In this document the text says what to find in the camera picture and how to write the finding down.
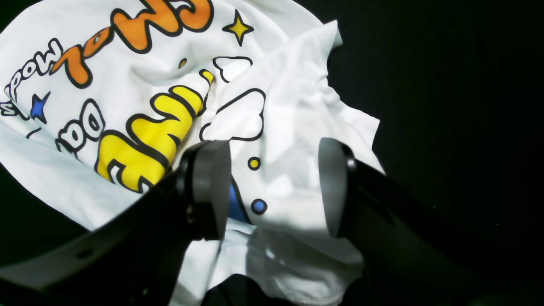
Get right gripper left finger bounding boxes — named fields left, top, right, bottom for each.
left=1, top=141, right=231, bottom=306

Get black table cloth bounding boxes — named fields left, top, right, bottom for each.
left=0, top=0, right=544, bottom=306

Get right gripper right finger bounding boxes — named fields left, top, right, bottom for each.
left=318, top=137, right=543, bottom=306

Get white printed t-shirt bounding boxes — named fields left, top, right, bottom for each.
left=1, top=0, right=383, bottom=306

